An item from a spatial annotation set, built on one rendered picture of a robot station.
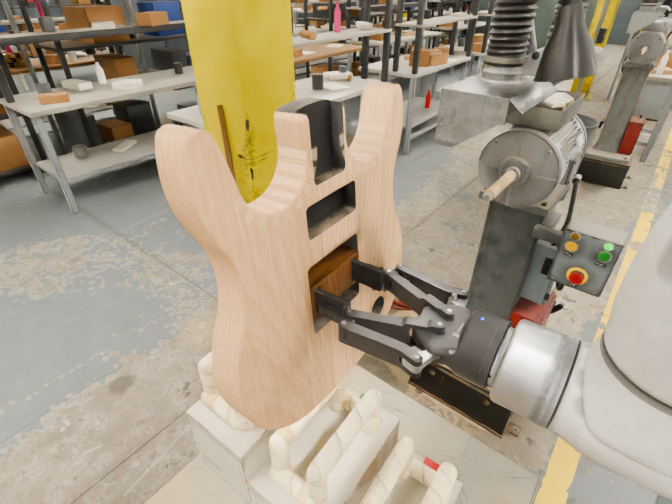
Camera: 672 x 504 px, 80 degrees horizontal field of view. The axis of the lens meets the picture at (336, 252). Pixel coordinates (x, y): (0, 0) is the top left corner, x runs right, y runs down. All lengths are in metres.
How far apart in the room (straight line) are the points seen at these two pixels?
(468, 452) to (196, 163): 0.83
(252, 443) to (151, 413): 1.55
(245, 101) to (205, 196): 1.24
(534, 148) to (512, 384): 1.04
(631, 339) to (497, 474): 0.67
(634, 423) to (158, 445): 1.99
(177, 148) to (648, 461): 0.42
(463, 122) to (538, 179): 0.39
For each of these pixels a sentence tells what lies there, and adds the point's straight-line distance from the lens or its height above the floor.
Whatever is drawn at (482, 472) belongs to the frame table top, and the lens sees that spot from 0.97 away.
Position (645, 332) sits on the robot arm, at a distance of 0.34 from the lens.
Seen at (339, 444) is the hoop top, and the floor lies 1.13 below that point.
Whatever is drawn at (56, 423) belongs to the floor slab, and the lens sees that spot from 2.47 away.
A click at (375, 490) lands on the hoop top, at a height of 1.05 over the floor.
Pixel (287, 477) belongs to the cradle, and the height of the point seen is 1.06.
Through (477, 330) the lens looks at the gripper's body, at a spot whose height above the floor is 1.47.
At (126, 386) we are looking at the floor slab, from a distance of 2.46.
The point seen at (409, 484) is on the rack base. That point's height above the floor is 0.94.
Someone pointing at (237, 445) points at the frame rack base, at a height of 1.10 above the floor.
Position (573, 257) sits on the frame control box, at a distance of 1.46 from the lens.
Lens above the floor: 1.76
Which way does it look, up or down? 34 degrees down
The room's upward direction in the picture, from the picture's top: straight up
